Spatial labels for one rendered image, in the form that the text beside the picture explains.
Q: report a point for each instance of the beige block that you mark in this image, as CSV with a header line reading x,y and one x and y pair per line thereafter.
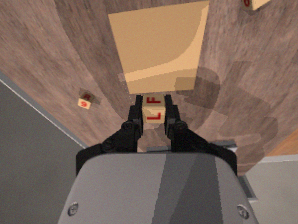
x,y
86,100
153,108
253,4

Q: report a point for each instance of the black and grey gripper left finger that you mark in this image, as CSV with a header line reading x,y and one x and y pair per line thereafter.
x,y
123,140

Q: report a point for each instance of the tan flat mat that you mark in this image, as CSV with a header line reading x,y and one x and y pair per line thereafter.
x,y
159,47

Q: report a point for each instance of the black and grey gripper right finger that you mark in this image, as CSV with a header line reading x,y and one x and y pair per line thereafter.
x,y
185,139

